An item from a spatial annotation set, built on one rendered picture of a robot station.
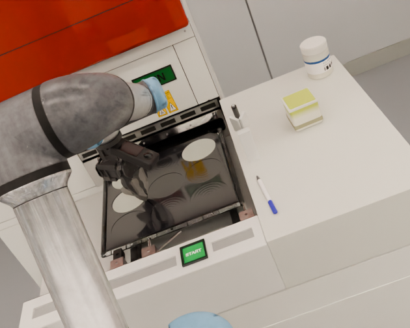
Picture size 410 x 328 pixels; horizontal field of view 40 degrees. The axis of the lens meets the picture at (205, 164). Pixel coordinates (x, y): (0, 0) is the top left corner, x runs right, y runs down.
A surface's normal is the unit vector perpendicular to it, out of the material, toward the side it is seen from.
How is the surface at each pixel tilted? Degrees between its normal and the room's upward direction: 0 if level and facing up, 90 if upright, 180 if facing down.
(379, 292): 90
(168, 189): 0
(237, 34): 90
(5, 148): 59
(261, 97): 0
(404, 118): 0
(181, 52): 90
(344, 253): 90
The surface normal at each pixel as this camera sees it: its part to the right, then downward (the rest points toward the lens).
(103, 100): 0.71, -0.18
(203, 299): 0.13, 0.55
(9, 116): -0.25, -0.34
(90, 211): -0.35, -0.76
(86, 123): 0.61, 0.26
